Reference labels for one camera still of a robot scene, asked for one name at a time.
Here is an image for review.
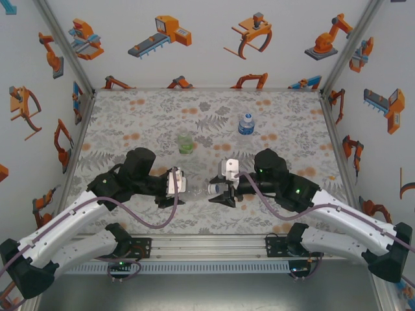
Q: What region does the aluminium corner frame post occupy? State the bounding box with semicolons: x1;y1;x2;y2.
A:
32;0;97;98
319;0;386;98

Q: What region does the aluminium side frame rail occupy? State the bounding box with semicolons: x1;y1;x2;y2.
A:
53;90;97;227
319;90;362;208

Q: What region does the aluminium back frame rail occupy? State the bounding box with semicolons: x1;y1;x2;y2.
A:
93;86;322;93

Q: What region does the grey fern patterned table mat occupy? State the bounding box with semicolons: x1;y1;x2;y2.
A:
53;89;362;235

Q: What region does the clear unlabelled plastic bottle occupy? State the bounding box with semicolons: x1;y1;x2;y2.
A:
186;181;211;198

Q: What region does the grey slotted cable duct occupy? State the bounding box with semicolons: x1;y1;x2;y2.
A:
71;261;289;275

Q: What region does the aluminium front mounting rail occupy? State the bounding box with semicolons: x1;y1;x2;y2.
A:
69;233;325;260

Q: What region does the green label plastic bottle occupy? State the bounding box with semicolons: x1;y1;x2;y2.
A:
177;128;195;156

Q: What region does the blue label plastic bottle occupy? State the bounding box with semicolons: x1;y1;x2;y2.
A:
238;117;256;135

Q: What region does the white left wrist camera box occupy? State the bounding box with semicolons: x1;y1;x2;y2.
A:
166;167;189;196

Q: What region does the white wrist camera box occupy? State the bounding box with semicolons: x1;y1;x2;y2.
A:
166;167;189;196
219;158;241;189

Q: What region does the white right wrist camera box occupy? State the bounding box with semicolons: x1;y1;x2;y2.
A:
219;158;241;189

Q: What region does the aluminium frame leg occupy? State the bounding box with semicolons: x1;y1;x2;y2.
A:
372;281;401;311
19;296;42;311

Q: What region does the grey metal lower panel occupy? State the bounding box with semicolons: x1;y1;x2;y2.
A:
35;273;380;311

